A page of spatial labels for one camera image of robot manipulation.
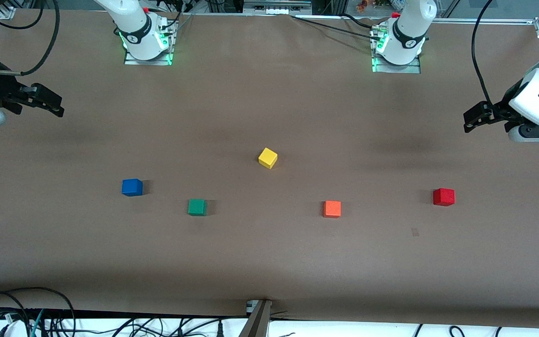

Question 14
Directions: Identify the red cube block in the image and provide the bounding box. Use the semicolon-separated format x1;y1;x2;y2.
433;188;456;207

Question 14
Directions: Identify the blue cube block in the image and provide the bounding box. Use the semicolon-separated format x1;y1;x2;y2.
121;178;144;197

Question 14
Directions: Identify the green cube block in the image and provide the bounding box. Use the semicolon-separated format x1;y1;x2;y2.
187;198;207;217

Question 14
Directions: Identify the yellow cube block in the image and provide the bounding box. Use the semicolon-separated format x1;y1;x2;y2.
258;147;278;170

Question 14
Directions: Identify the grey power strip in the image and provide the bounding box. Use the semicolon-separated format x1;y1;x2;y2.
243;0;313;15

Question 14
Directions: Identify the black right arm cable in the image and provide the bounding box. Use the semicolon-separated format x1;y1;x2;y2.
0;0;61;77

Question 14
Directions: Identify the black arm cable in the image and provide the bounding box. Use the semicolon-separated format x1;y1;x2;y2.
0;0;61;77
471;0;495;106

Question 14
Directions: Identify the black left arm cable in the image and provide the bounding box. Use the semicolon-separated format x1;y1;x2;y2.
471;0;495;106

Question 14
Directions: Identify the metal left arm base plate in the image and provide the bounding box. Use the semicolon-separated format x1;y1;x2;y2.
371;28;422;74

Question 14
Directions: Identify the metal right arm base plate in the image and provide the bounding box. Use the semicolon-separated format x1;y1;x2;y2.
124;19;175;66

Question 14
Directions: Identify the black base power cable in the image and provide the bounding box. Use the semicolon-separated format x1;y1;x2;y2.
290;15;379;39
342;13;383;30

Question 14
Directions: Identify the black looped floor cable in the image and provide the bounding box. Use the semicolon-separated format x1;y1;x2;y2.
0;286;76;337

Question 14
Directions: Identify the green floor cable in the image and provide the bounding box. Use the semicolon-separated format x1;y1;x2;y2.
28;309;46;337

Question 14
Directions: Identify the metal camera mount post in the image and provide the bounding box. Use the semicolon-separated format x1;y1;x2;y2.
239;299;273;337

